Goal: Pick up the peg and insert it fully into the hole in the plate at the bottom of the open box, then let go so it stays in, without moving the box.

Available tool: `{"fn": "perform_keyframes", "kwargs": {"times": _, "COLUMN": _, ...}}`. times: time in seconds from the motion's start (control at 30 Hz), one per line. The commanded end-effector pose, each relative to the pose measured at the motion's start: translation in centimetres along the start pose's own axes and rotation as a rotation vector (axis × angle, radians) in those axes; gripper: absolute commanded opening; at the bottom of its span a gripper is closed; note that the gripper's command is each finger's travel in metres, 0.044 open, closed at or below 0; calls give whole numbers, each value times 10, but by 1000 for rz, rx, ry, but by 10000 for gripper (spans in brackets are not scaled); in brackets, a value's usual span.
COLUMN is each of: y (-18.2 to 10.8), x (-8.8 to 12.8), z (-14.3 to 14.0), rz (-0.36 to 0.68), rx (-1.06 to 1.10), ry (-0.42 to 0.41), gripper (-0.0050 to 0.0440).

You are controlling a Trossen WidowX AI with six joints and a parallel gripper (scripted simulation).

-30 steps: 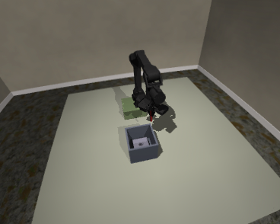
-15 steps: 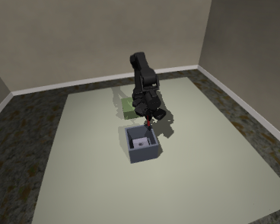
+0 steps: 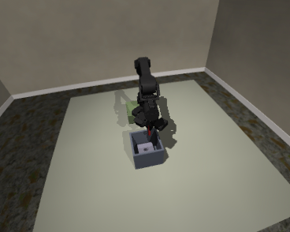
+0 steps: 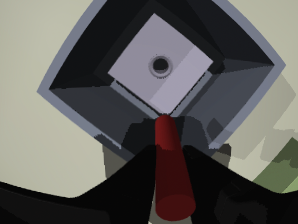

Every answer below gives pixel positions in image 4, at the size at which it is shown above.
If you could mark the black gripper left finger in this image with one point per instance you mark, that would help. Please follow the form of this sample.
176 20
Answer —
124 198

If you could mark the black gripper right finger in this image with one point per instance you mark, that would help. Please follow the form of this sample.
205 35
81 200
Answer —
225 197

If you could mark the dark red cylinder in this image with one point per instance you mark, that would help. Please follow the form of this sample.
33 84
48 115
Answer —
174 199

